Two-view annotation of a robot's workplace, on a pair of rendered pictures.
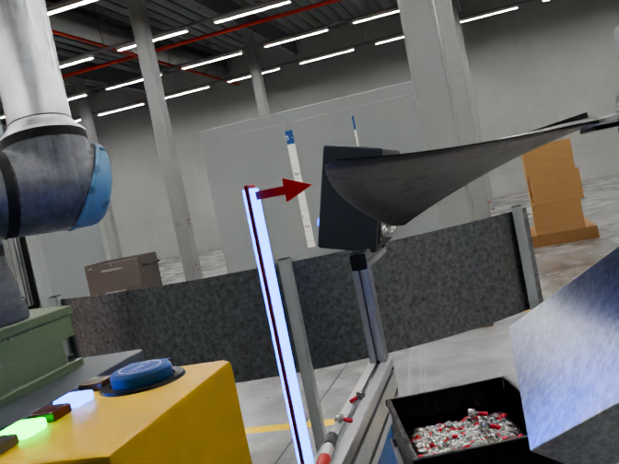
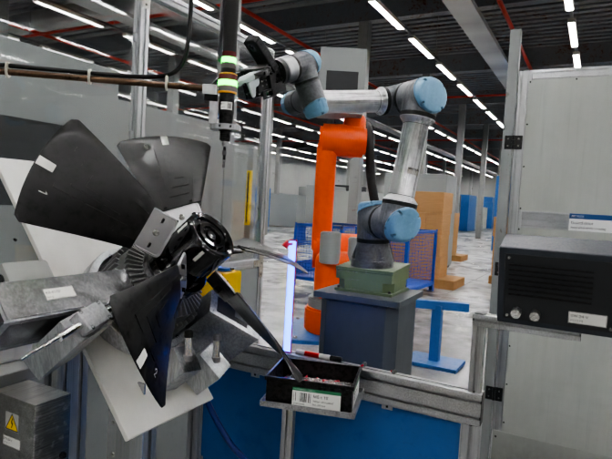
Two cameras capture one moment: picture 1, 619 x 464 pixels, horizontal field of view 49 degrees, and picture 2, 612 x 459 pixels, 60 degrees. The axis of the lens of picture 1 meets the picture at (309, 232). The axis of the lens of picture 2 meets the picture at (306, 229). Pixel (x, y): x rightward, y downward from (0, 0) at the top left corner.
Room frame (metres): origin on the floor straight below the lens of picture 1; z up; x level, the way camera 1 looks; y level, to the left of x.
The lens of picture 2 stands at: (1.05, -1.43, 1.30)
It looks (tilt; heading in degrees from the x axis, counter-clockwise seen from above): 3 degrees down; 103
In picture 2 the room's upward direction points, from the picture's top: 3 degrees clockwise
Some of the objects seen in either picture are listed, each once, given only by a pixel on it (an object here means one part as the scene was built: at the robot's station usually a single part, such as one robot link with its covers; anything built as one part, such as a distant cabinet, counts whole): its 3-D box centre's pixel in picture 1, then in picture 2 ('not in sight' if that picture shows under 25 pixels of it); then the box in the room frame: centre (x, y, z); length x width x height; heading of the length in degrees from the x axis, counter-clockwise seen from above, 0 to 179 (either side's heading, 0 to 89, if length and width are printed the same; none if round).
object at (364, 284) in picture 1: (368, 307); (477, 351); (1.20, -0.08, 0.96); 0.03 x 0.03 x 0.20; 75
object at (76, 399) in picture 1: (74, 400); not in sight; (0.42, 0.16, 1.08); 0.02 x 0.02 x 0.01; 75
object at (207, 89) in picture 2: not in sight; (221, 108); (0.58, -0.29, 1.50); 0.09 x 0.07 x 0.10; 20
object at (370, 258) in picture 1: (368, 253); (525, 325); (1.30, -0.10, 1.04); 0.24 x 0.03 x 0.03; 165
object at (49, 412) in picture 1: (50, 413); not in sight; (0.40, 0.17, 1.08); 0.02 x 0.02 x 0.01; 75
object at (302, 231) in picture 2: not in sight; (334, 253); (-0.36, 7.01, 0.49); 1.27 x 0.88 x 0.98; 74
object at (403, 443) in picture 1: (471, 440); (314, 384); (0.81, -0.14, 0.85); 0.22 x 0.17 x 0.07; 1
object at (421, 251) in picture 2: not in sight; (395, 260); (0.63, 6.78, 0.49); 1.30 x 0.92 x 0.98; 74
